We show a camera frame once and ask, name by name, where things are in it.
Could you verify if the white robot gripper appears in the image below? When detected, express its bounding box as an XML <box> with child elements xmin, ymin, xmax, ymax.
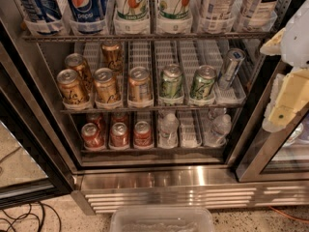
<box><xmin>260</xmin><ymin>0</ymin><xmax>309</xmax><ymax>132</ymax></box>

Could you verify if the red can rear left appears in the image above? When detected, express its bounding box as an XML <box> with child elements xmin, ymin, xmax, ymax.
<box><xmin>86</xmin><ymin>113</ymin><xmax>105</xmax><ymax>132</ymax></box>

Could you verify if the gold lacroix can front left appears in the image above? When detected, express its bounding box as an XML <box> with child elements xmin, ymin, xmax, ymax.
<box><xmin>57</xmin><ymin>69</ymin><xmax>89</xmax><ymax>105</ymax></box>

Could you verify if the green lacroix can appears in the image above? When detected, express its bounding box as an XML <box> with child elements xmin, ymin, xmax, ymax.
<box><xmin>190</xmin><ymin>65</ymin><xmax>216</xmax><ymax>101</ymax></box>
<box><xmin>159</xmin><ymin>64</ymin><xmax>183</xmax><ymax>99</ymax></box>

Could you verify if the red can front left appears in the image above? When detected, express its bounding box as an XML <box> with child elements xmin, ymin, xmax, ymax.
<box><xmin>81</xmin><ymin>123</ymin><xmax>104</xmax><ymax>148</ymax></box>

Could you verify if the white 7up can left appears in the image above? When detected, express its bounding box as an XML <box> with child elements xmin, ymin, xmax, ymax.
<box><xmin>115</xmin><ymin>0</ymin><xmax>148</xmax><ymax>21</ymax></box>

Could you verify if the glass fridge door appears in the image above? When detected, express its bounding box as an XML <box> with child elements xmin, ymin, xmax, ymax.
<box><xmin>226</xmin><ymin>57</ymin><xmax>309</xmax><ymax>182</ymax></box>
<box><xmin>0</xmin><ymin>41</ymin><xmax>73</xmax><ymax>210</ymax></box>

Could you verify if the slim silver can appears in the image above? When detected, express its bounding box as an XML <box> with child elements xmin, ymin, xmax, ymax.
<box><xmin>217</xmin><ymin>48</ymin><xmax>245</xmax><ymax>90</ymax></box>

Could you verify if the white labelled can right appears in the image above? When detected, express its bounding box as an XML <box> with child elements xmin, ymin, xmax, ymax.
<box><xmin>240</xmin><ymin>0</ymin><xmax>278</xmax><ymax>19</ymax></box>

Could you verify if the clear water bottle left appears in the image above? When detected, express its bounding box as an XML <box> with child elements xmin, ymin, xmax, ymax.
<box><xmin>159</xmin><ymin>113</ymin><xmax>180</xmax><ymax>149</ymax></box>

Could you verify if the right glass fridge door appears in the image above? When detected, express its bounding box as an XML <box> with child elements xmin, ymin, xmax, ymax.
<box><xmin>226</xmin><ymin>57</ymin><xmax>309</xmax><ymax>182</ymax></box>

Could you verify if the red can front middle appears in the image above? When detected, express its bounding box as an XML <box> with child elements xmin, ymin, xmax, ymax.
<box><xmin>110</xmin><ymin>122</ymin><xmax>128</xmax><ymax>147</ymax></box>

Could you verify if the white 7up can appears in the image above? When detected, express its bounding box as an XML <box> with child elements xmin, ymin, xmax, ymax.
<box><xmin>115</xmin><ymin>0</ymin><xmax>148</xmax><ymax>21</ymax></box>
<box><xmin>159</xmin><ymin>0</ymin><xmax>190</xmax><ymax>20</ymax></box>

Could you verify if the clear water bottle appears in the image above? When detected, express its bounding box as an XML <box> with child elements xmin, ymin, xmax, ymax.
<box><xmin>206</xmin><ymin>108</ymin><xmax>232</xmax><ymax>147</ymax></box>
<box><xmin>159</xmin><ymin>113</ymin><xmax>180</xmax><ymax>149</ymax></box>

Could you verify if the gold lacroix can rear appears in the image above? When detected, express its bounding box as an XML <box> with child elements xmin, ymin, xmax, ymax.
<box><xmin>101</xmin><ymin>42</ymin><xmax>124</xmax><ymax>74</ymax></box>

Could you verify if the white labelled can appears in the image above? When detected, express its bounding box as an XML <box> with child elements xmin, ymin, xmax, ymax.
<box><xmin>197</xmin><ymin>0</ymin><xmax>235</xmax><ymax>20</ymax></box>
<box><xmin>240</xmin><ymin>0</ymin><xmax>278</xmax><ymax>19</ymax></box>

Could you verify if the gold lacroix can lane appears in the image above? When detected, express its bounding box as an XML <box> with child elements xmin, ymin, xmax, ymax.
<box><xmin>94</xmin><ymin>68</ymin><xmax>120</xmax><ymax>103</ymax></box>
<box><xmin>128</xmin><ymin>67</ymin><xmax>152</xmax><ymax>102</ymax></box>

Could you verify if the white 7up can right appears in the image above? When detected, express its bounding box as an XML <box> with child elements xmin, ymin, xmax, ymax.
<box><xmin>159</xmin><ymin>0</ymin><xmax>190</xmax><ymax>20</ymax></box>

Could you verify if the gold lacroix can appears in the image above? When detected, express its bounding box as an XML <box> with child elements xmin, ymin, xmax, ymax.
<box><xmin>57</xmin><ymin>69</ymin><xmax>89</xmax><ymax>105</ymax></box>
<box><xmin>101</xmin><ymin>42</ymin><xmax>124</xmax><ymax>74</ymax></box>
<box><xmin>65</xmin><ymin>53</ymin><xmax>93</xmax><ymax>92</ymax></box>

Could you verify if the red can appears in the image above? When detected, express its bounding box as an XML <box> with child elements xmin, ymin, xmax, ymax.
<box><xmin>111</xmin><ymin>112</ymin><xmax>129</xmax><ymax>126</ymax></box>
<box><xmin>86</xmin><ymin>113</ymin><xmax>105</xmax><ymax>132</ymax></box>
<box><xmin>133</xmin><ymin>121</ymin><xmax>152</xmax><ymax>147</ymax></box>
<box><xmin>110</xmin><ymin>122</ymin><xmax>128</xmax><ymax>147</ymax></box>
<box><xmin>81</xmin><ymin>123</ymin><xmax>104</xmax><ymax>148</ymax></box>

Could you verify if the clear water bottle right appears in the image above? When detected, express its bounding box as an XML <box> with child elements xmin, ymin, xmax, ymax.
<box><xmin>206</xmin><ymin>108</ymin><xmax>232</xmax><ymax>147</ymax></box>

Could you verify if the green lacroix can right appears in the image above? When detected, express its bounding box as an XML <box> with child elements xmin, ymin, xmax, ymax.
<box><xmin>190</xmin><ymin>65</ymin><xmax>216</xmax><ymax>101</ymax></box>

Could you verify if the red can rear middle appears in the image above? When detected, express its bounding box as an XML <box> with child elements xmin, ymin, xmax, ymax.
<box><xmin>111</xmin><ymin>112</ymin><xmax>129</xmax><ymax>126</ymax></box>

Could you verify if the left glass fridge door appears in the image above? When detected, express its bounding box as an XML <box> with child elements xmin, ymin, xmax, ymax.
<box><xmin>0</xmin><ymin>41</ymin><xmax>73</xmax><ymax>210</ymax></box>

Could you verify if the middle wire shelf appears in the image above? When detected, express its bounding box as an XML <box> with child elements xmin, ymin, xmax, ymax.
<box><xmin>60</xmin><ymin>104</ymin><xmax>243</xmax><ymax>114</ymax></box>

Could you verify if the clear plastic bin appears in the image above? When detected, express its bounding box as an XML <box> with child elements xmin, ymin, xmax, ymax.
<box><xmin>109</xmin><ymin>206</ymin><xmax>215</xmax><ymax>232</ymax></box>

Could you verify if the black cable on floor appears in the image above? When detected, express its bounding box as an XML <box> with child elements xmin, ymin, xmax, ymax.
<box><xmin>0</xmin><ymin>201</ymin><xmax>63</xmax><ymax>232</ymax></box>

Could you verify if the top wire shelf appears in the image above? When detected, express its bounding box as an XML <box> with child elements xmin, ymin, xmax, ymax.
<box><xmin>22</xmin><ymin>32</ymin><xmax>274</xmax><ymax>43</ymax></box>

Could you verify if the green lacroix can left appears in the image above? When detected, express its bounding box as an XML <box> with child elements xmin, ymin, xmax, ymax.
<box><xmin>159</xmin><ymin>64</ymin><xmax>183</xmax><ymax>99</ymax></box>

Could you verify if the wire shelf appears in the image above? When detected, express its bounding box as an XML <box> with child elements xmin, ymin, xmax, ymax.
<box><xmin>22</xmin><ymin>32</ymin><xmax>274</xmax><ymax>43</ymax></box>
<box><xmin>60</xmin><ymin>104</ymin><xmax>243</xmax><ymax>114</ymax></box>

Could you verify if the white labelled can left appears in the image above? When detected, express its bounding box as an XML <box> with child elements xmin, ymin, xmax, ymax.
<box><xmin>197</xmin><ymin>0</ymin><xmax>235</xmax><ymax>20</ymax></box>

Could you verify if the stainless steel fridge grille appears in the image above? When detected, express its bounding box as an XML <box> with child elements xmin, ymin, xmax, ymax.
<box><xmin>71</xmin><ymin>166</ymin><xmax>309</xmax><ymax>216</ymax></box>

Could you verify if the red can front right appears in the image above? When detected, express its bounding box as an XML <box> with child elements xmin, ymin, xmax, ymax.
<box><xmin>133</xmin><ymin>121</ymin><xmax>152</xmax><ymax>147</ymax></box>

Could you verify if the orange cable on floor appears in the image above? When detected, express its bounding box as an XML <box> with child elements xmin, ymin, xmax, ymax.
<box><xmin>268</xmin><ymin>206</ymin><xmax>309</xmax><ymax>224</ymax></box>

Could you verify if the gold lacroix can back left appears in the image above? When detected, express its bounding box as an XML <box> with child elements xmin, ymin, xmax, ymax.
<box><xmin>65</xmin><ymin>53</ymin><xmax>93</xmax><ymax>92</ymax></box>

